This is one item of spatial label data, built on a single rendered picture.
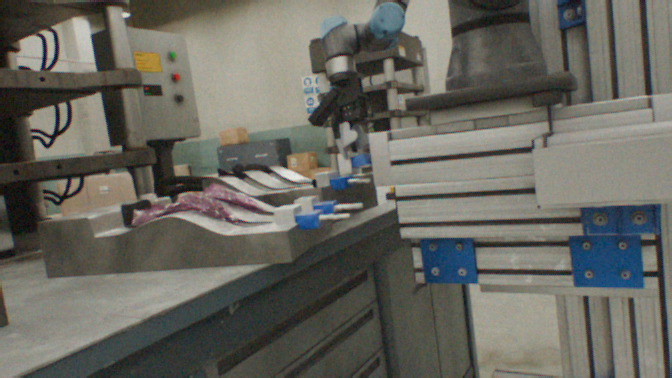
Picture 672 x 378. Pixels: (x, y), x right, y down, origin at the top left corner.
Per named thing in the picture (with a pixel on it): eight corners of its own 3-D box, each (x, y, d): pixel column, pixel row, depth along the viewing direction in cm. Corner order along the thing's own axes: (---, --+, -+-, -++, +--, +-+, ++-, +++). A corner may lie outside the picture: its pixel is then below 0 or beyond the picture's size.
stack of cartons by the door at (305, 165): (346, 198, 811) (339, 148, 802) (338, 202, 781) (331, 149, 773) (301, 202, 847) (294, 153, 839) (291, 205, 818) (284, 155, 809)
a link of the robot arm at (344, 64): (319, 64, 126) (337, 70, 133) (322, 81, 126) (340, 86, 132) (344, 53, 122) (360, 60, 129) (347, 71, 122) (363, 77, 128)
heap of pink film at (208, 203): (273, 210, 106) (267, 174, 105) (236, 227, 89) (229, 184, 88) (167, 220, 113) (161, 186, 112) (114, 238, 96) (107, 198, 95)
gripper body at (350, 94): (360, 116, 120) (351, 69, 121) (331, 126, 124) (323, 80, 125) (375, 120, 126) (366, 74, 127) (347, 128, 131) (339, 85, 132)
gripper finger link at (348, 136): (356, 152, 118) (354, 116, 121) (335, 157, 121) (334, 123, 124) (362, 155, 121) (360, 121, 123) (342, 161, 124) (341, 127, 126)
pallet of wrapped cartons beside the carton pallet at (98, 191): (209, 247, 539) (195, 162, 530) (159, 269, 465) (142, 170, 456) (120, 252, 583) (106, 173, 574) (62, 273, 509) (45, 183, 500)
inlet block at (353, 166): (395, 165, 122) (391, 144, 122) (385, 165, 118) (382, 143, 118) (350, 175, 129) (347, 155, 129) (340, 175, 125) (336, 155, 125)
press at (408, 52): (445, 201, 641) (428, 40, 621) (414, 227, 503) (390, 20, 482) (377, 206, 681) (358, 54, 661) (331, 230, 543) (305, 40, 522)
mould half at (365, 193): (378, 205, 133) (372, 155, 131) (326, 226, 111) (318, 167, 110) (241, 211, 160) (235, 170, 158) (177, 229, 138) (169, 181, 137)
